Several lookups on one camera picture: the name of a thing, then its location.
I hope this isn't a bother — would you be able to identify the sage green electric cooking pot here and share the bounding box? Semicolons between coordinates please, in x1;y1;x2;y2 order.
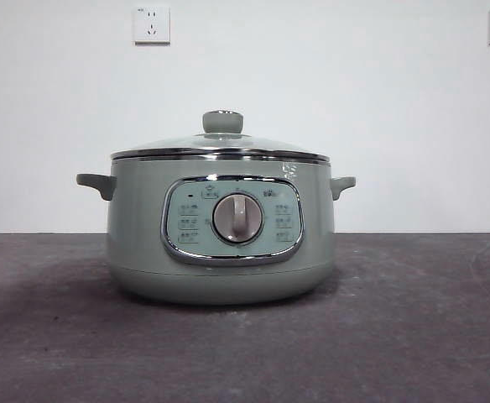
76;155;357;305

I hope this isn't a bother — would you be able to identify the glass lid with green knob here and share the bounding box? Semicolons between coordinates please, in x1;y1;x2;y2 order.
111;109;331;161

